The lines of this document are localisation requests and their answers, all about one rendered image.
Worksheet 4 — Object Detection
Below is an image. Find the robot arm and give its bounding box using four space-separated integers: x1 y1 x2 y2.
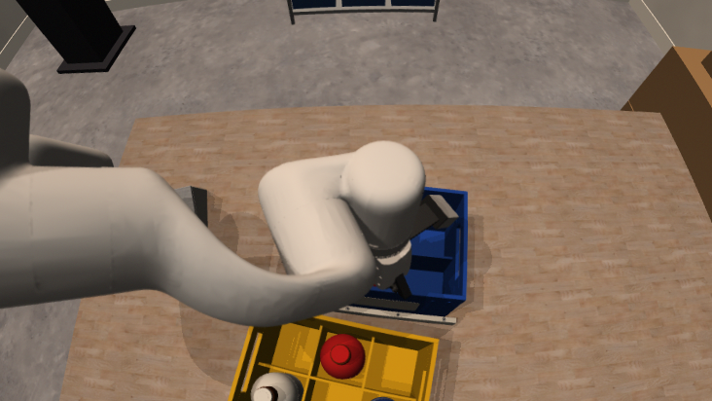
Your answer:
0 68 459 327

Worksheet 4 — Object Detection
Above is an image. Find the orange divided crate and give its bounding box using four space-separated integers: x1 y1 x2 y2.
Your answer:
228 315 439 401

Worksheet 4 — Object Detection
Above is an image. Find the blue crate with dividers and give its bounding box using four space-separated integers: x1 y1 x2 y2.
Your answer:
350 187 468 317

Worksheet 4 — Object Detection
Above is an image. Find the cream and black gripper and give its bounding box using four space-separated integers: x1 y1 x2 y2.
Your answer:
374 241 412 300

